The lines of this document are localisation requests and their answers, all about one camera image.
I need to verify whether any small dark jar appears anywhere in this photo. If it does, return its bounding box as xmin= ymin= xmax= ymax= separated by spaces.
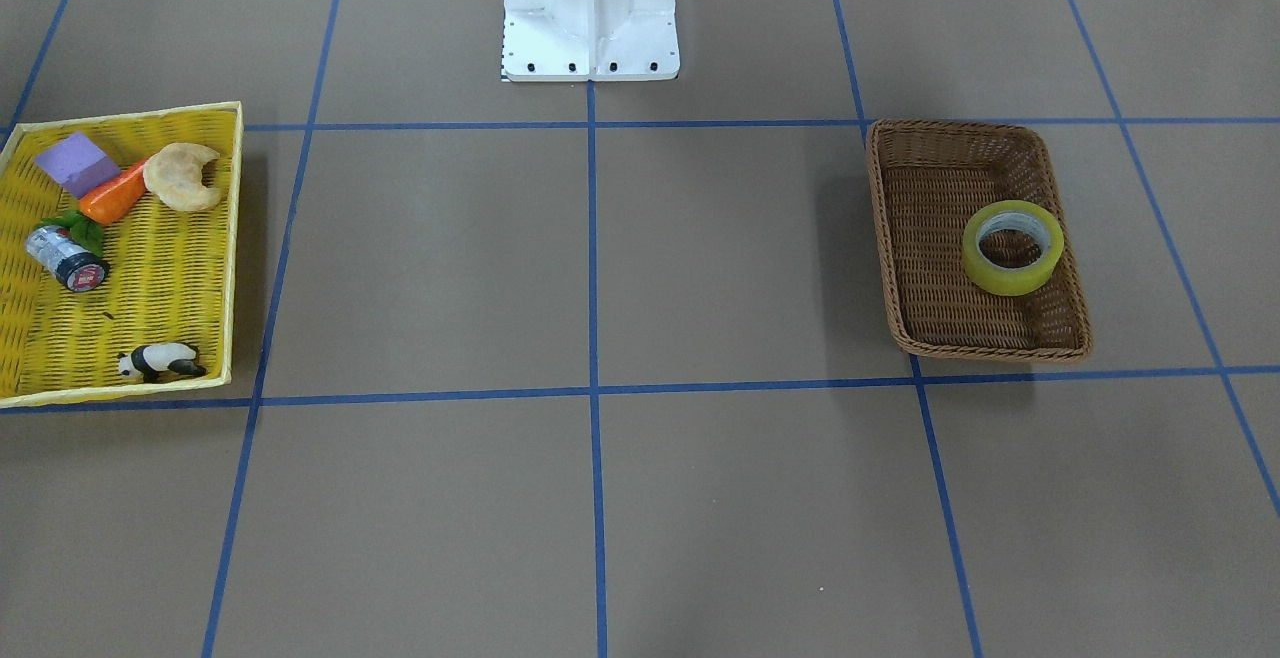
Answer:
xmin=26 ymin=225 xmax=110 ymax=293

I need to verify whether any purple foam block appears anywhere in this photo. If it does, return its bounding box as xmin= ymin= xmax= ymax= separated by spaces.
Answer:
xmin=35 ymin=131 xmax=122 ymax=198

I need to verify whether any toy croissant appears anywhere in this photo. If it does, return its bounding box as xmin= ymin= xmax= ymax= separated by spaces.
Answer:
xmin=142 ymin=142 xmax=223 ymax=213

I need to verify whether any brown wicker basket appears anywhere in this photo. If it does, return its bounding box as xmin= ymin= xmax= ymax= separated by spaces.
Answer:
xmin=867 ymin=119 xmax=1093 ymax=365

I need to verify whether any yellow clear tape roll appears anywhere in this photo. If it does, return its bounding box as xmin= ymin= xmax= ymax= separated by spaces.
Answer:
xmin=961 ymin=201 xmax=1065 ymax=297

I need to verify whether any yellow woven basket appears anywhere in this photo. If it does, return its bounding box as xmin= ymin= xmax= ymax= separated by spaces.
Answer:
xmin=1 ymin=101 xmax=244 ymax=408

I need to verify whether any toy carrot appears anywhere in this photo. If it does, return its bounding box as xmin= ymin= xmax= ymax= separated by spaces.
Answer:
xmin=40 ymin=160 xmax=147 ymax=257

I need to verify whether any panda toy figurine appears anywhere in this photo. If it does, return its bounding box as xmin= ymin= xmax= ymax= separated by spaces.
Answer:
xmin=116 ymin=342 xmax=207 ymax=383

